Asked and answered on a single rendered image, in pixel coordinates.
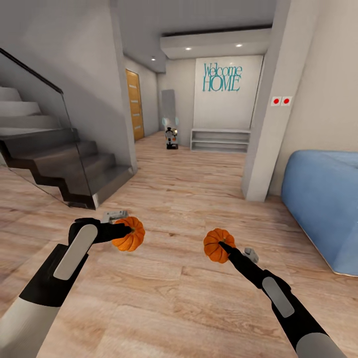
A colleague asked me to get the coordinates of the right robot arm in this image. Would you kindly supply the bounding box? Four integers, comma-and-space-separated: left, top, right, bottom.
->
219, 241, 348, 358

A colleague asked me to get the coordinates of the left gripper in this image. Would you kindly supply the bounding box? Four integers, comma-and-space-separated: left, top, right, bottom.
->
103, 223, 131, 242

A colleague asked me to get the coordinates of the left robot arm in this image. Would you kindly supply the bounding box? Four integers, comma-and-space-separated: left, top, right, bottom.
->
0, 209, 131, 358

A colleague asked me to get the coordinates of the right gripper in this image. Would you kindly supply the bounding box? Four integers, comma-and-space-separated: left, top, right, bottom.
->
219, 241, 256, 278

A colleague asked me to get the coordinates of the pumpkin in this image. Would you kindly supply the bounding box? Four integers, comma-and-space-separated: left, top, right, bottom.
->
112, 216, 145, 252
203, 228, 236, 264

